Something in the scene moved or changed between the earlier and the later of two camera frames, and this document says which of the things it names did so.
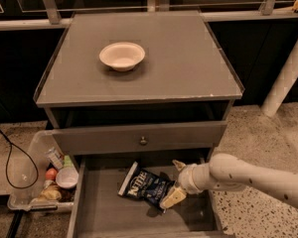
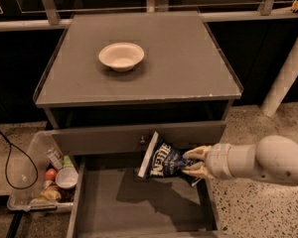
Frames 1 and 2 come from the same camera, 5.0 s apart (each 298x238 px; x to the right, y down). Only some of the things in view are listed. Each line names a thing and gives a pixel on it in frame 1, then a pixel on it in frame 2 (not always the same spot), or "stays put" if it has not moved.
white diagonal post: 289,74 stays put
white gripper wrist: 187,178 → 219,161
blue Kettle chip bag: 146,185 → 163,158
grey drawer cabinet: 169,113 stays put
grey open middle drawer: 98,211 stays put
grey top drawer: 186,137 stays put
